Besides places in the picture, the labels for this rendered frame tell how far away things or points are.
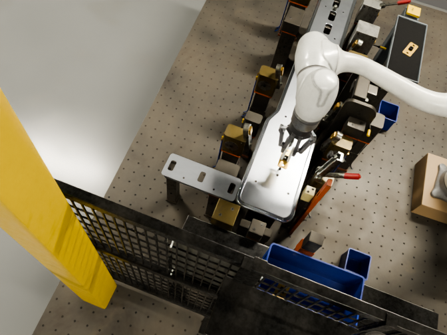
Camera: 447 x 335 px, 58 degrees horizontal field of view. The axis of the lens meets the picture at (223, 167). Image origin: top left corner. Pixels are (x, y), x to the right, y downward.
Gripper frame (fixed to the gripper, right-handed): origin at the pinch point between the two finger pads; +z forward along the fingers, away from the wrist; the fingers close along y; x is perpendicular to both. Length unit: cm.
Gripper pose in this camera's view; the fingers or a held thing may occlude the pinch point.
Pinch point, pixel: (287, 153)
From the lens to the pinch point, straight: 146.2
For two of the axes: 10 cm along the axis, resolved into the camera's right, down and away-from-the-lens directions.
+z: -1.1, 4.7, 8.8
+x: -3.5, 8.1, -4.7
